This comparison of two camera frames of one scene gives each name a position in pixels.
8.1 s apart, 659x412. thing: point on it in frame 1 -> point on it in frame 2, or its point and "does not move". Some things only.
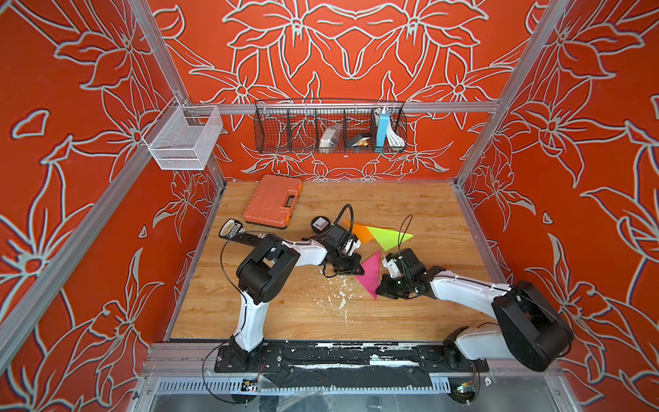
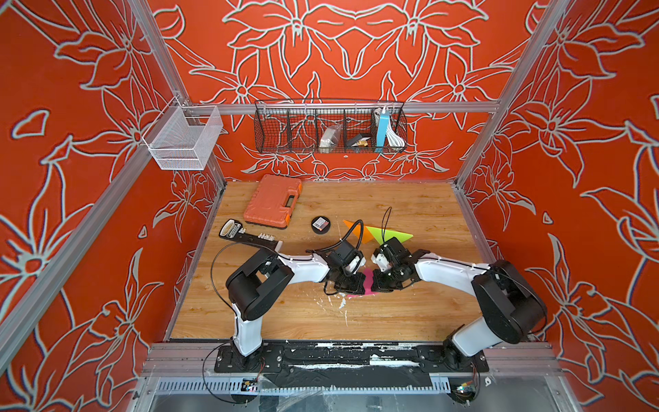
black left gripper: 355,262 -> 356,288
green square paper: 389,239 does not move
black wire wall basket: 330,125 does not move
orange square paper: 362,233 does not move
